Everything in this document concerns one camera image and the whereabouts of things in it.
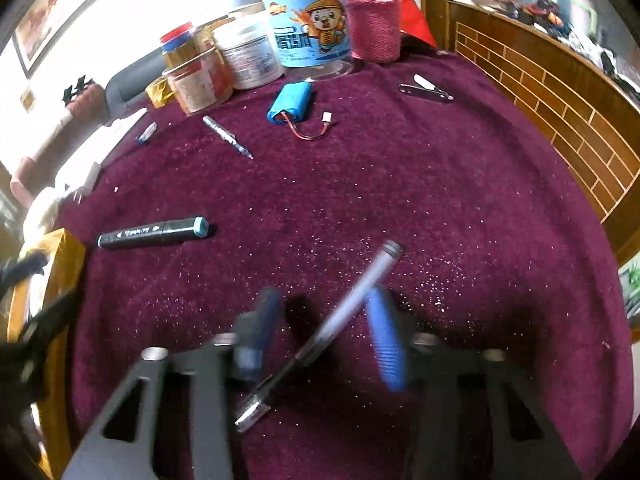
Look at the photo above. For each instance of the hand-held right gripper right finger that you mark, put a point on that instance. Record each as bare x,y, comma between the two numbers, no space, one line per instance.
387,342

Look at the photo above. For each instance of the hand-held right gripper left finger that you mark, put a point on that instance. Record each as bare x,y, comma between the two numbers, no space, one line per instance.
257,332

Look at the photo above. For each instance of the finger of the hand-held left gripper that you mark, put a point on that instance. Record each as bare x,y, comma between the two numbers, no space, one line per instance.
50,320
22,267

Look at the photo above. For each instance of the yellow cardboard box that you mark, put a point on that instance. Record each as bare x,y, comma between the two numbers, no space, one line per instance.
65,270

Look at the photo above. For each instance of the clear gel pen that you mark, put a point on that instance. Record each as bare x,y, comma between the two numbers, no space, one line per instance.
350,305

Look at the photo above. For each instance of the white round bag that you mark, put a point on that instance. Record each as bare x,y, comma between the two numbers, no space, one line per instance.
42,212

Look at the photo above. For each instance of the black marker teal cap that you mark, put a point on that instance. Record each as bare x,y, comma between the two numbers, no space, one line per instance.
150,234

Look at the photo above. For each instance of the white papers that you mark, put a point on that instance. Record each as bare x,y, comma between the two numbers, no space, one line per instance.
95,150

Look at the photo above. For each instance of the brown chair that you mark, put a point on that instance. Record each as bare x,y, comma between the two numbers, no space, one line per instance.
75,110

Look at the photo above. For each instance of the small blue bit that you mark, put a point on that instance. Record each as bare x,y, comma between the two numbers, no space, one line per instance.
147,132

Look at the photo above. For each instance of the black spiky ornament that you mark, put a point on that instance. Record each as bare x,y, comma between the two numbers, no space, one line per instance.
77,89

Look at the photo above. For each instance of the dark grey sofa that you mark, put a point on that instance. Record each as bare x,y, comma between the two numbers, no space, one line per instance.
132,82

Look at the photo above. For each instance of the yellow tape roll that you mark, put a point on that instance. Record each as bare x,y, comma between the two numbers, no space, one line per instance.
160,94

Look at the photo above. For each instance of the clear jar orange label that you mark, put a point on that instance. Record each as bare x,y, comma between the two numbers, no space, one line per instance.
197,85

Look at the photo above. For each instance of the metal nail clipper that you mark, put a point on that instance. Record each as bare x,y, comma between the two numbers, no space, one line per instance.
425,89

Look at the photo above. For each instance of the white plastic jar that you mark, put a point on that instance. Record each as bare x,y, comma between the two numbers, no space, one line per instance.
250,57

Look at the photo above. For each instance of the red lid jar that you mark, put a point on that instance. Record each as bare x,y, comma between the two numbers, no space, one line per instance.
177,40

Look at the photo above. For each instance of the wooden brick-pattern counter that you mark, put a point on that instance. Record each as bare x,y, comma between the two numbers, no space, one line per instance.
565,110

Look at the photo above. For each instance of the clear jar cartoon label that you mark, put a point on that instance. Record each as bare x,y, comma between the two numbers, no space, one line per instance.
310,25

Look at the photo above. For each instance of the pink thermos knit sleeve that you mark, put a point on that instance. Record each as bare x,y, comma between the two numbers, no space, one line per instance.
372,20

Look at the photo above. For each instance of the red bag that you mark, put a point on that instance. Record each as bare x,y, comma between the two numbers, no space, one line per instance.
415,17

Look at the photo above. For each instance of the wooden pillar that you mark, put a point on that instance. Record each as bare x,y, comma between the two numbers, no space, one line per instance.
432,5

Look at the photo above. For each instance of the yellow wall plaque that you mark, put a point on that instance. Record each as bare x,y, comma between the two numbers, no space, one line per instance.
27,99

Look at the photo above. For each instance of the bamboo wall poster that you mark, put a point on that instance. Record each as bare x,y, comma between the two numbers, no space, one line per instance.
631,285

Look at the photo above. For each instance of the framed wall painting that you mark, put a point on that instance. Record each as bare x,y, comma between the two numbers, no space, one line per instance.
65,10

